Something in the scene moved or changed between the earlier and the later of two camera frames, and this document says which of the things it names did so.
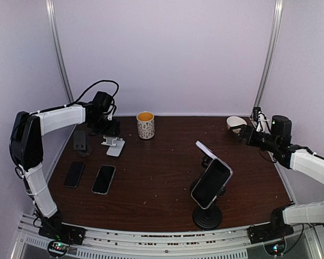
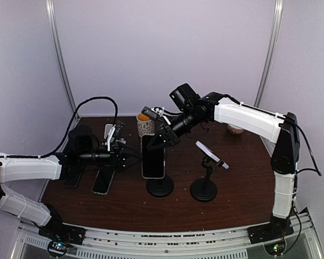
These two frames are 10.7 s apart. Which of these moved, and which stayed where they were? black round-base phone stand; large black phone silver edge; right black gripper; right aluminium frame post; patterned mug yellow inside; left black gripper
Moved: left black gripper; right black gripper; black round-base phone stand; large black phone silver edge
Stayed: patterned mug yellow inside; right aluminium frame post
